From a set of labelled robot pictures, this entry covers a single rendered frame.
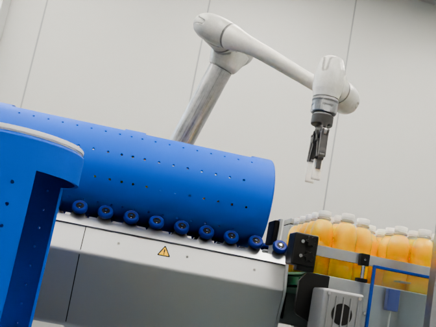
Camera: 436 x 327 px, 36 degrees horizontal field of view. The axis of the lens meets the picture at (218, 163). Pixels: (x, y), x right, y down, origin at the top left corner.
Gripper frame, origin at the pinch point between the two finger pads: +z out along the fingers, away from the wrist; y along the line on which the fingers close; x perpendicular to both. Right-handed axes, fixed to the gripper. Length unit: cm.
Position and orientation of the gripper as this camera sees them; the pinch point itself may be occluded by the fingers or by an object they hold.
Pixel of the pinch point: (313, 172)
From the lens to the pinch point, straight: 229.7
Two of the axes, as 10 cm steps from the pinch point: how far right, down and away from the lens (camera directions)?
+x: 9.7, 2.1, 1.2
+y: 1.5, -1.6, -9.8
